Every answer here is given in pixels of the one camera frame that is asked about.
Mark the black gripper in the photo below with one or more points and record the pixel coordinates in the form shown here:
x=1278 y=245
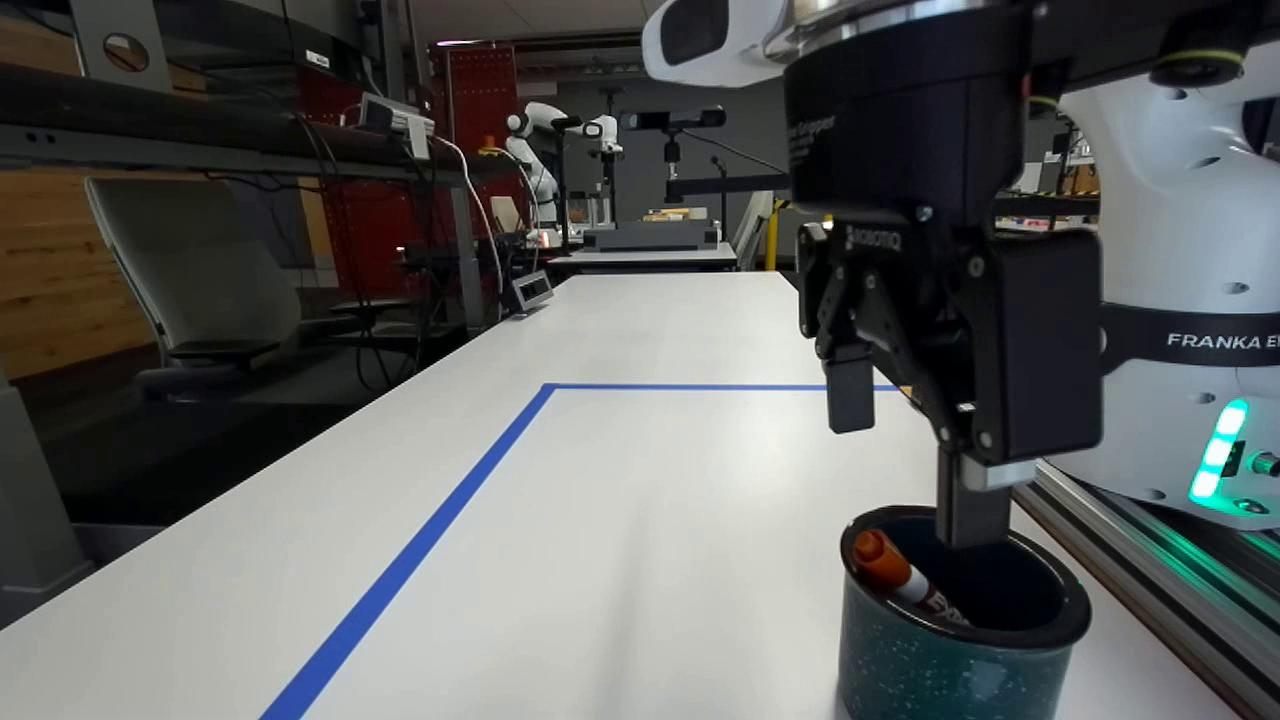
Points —
x=933 y=202

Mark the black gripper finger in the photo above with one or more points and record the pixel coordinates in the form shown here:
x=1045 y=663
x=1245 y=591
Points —
x=981 y=503

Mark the white marker with orange cap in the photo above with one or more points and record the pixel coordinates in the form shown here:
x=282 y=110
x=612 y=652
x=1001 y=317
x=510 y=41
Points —
x=888 y=566

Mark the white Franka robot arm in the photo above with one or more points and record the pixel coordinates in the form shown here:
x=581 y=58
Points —
x=1174 y=202

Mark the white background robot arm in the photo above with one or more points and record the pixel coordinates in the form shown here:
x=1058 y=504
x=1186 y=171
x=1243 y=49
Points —
x=538 y=173

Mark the dark teal enamel mug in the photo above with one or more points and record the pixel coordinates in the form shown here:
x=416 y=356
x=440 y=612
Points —
x=933 y=667

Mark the small grey display device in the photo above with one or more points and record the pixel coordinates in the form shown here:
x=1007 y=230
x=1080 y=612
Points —
x=532 y=289

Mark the small white background robot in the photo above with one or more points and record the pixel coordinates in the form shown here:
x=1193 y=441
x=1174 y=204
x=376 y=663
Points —
x=606 y=129

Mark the blue tape line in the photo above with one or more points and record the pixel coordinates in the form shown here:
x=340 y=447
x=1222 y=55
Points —
x=440 y=527

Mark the red cabinet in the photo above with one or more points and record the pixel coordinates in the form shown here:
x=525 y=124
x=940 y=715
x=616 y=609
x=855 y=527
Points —
x=466 y=104

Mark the grey chair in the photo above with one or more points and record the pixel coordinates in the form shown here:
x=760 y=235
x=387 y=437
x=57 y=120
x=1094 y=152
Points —
x=200 y=264

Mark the black shelf beam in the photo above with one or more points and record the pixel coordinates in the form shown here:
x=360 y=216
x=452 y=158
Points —
x=163 y=134

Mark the aluminium rail frame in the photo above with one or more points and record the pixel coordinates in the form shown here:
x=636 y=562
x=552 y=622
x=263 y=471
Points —
x=1174 y=601

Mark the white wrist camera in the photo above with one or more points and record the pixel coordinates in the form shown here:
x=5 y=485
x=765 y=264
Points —
x=703 y=41

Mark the wooden wall panel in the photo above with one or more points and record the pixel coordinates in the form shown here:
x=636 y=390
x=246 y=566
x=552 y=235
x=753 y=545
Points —
x=54 y=281

